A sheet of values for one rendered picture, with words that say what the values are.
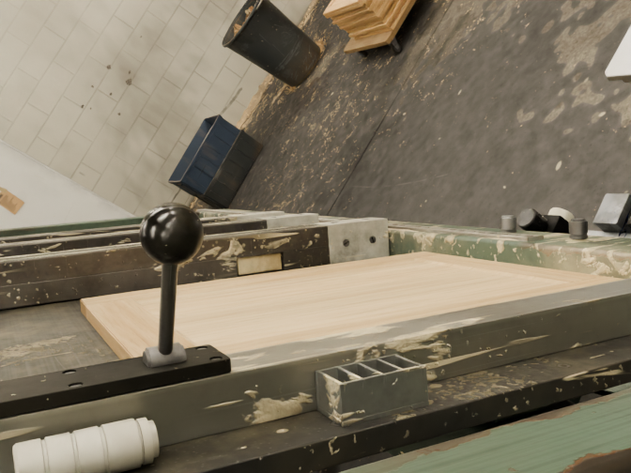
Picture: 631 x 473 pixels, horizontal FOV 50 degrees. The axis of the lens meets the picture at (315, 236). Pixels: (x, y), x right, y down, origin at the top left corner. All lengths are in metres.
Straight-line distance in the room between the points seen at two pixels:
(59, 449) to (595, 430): 0.28
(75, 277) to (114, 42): 5.20
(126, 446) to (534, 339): 0.35
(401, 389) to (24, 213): 4.36
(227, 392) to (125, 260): 0.64
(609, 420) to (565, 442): 0.03
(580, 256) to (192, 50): 5.60
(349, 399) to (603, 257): 0.50
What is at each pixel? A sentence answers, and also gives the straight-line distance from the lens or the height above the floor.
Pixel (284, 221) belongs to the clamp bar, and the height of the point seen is 0.99.
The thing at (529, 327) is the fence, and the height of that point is 1.11.
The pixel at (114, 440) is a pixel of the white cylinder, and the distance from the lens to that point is 0.43.
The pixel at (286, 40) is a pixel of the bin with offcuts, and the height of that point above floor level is 0.30.
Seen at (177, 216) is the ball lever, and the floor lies 1.43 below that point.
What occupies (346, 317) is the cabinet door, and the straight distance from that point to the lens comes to 0.72.
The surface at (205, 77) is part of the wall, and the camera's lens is 6.34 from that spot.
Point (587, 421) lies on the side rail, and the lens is 0.35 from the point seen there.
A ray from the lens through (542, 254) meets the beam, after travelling 0.97.
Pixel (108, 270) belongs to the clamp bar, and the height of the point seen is 1.32.
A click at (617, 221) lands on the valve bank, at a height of 0.76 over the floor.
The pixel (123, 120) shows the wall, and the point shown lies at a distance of 6.18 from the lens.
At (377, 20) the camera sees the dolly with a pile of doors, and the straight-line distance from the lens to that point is 4.23.
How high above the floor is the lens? 1.53
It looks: 24 degrees down
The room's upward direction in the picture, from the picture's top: 58 degrees counter-clockwise
